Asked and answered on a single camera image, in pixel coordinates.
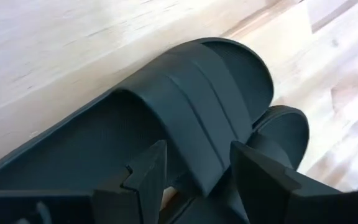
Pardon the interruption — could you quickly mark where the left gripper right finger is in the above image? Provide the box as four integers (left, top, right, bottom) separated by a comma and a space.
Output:
229, 140, 343, 224

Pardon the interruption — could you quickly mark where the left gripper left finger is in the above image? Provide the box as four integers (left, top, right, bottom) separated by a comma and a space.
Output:
92, 139, 168, 224

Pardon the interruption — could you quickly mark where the black rubber slide sandal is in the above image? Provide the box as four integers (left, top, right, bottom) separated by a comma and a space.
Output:
246, 105, 311, 172
0, 37, 275, 224

